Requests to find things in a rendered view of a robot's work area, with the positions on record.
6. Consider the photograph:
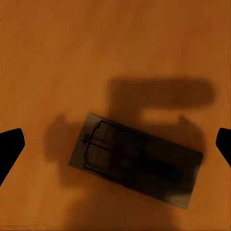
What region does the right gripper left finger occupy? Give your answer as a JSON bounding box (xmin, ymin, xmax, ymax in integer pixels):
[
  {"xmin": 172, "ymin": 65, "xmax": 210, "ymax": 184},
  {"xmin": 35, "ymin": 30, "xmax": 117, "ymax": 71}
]
[{"xmin": 0, "ymin": 128, "xmax": 25, "ymax": 185}]

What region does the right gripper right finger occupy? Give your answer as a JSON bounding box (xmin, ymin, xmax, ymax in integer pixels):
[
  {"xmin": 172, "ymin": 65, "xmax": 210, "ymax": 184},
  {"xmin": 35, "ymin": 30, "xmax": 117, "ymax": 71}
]
[{"xmin": 216, "ymin": 128, "xmax": 231, "ymax": 166}]

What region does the mousetrap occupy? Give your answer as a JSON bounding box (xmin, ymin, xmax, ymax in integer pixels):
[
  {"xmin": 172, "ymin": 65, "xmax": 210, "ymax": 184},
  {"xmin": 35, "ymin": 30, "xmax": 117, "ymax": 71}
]
[{"xmin": 68, "ymin": 113, "xmax": 204, "ymax": 210}]

